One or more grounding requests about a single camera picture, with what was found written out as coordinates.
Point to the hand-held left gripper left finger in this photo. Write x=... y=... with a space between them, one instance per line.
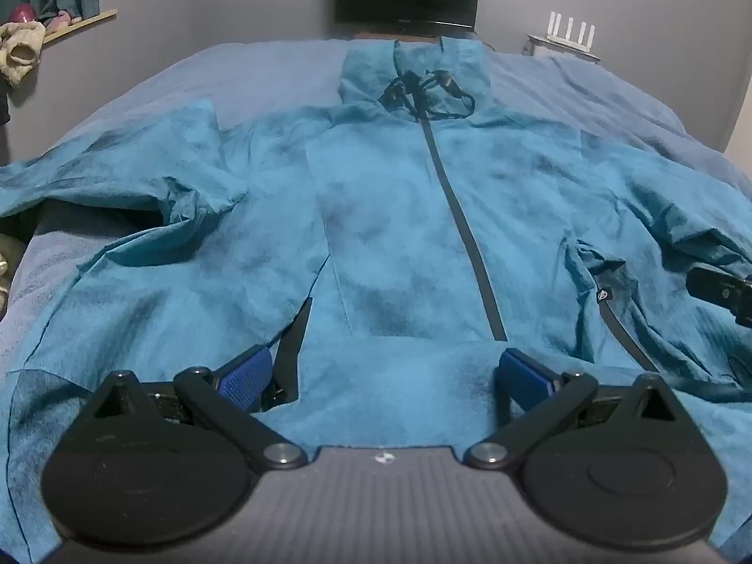
x=245 y=373

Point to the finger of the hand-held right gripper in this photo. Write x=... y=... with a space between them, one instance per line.
x=700 y=285

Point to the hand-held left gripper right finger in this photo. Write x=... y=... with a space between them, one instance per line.
x=524 y=372

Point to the teal zip jacket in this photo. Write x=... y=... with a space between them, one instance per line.
x=388 y=235

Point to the white router with antennas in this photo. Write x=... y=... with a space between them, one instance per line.
x=571 y=28

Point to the blue bed blanket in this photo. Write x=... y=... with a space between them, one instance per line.
x=270 y=73

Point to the wooden television stand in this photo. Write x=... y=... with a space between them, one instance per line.
x=376 y=36

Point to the wooden window sill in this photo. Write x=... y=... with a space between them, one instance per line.
x=82 y=23

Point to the beige fleece garment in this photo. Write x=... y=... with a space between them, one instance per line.
x=21 y=47

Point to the pink round object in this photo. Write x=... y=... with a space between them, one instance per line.
x=24 y=13

